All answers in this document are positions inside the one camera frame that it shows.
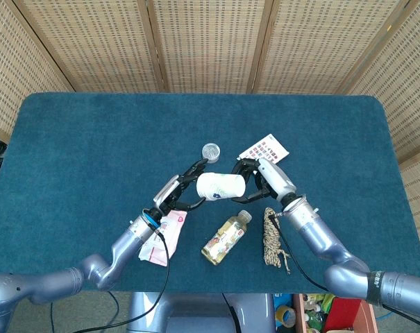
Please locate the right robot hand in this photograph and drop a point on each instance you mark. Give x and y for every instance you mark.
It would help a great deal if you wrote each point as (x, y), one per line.
(275, 180)

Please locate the yellow tape roll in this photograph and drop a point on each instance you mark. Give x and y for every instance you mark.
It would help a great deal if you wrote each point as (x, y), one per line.
(285, 315)

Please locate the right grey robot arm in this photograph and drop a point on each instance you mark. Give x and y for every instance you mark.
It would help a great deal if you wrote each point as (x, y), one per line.
(317, 236)

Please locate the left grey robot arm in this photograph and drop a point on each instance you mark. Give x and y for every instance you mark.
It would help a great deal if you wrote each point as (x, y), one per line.
(57, 281)

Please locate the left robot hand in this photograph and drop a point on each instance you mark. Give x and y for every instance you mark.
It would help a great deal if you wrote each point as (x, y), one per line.
(169, 194)

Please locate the small clear plastic lid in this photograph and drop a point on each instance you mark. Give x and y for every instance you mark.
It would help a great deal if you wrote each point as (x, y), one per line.
(211, 153)

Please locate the pink wet wipes pack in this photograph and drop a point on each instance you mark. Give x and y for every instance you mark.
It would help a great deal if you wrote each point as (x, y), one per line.
(171, 229)

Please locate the blue fabric table cover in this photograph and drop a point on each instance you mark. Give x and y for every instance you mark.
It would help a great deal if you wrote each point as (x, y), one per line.
(91, 156)

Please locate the red storage box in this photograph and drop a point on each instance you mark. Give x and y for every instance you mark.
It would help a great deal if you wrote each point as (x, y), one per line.
(348, 308)

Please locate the white floral paper cup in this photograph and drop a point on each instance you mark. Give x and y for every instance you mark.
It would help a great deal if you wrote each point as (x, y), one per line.
(227, 185)

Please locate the grey robot torso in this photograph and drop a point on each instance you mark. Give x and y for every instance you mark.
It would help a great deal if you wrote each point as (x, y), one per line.
(195, 312)

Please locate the woven rattan folding screen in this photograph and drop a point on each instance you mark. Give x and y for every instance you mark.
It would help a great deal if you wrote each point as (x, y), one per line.
(209, 45)

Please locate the yellow tea plastic bottle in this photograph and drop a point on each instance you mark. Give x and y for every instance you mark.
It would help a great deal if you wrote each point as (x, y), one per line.
(225, 239)

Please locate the green yellow packaging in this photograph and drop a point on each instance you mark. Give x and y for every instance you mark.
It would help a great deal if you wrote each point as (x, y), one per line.
(329, 301)

